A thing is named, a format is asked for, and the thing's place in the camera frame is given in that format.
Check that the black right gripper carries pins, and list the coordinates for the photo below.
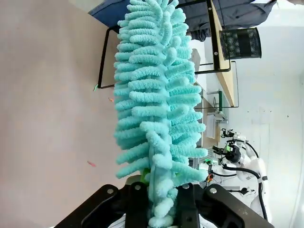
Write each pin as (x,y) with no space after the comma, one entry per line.
(234,155)

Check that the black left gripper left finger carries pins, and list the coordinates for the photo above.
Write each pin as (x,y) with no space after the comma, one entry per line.
(135,204)

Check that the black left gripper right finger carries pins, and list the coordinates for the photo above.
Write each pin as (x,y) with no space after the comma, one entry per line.
(187,206)

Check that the teal chenille duster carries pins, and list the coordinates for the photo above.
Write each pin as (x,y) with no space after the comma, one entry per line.
(154,95)

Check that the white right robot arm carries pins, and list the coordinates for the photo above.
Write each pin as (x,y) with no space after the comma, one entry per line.
(257,166)

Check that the white hanging cloth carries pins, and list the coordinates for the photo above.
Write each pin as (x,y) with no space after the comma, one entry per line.
(211,126)

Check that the wooden workbench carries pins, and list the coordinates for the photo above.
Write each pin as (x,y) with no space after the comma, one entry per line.
(213,107)

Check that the long red paper scrap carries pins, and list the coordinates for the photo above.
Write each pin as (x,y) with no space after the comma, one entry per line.
(91,164)

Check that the black mesh pen holder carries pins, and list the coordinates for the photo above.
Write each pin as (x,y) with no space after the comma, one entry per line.
(240,42)

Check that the green paper scrap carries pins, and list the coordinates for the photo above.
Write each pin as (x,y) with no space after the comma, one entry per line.
(95,88)

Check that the person in dark jacket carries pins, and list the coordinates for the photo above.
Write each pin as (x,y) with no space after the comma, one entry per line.
(237,14)

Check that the aluminium frame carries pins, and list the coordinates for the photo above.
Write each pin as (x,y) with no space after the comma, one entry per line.
(197,164)

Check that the green post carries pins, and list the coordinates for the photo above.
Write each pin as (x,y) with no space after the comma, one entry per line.
(220,99)

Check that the black frame wooden two-tier shelf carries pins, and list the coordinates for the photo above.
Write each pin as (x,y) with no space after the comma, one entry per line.
(225,85)

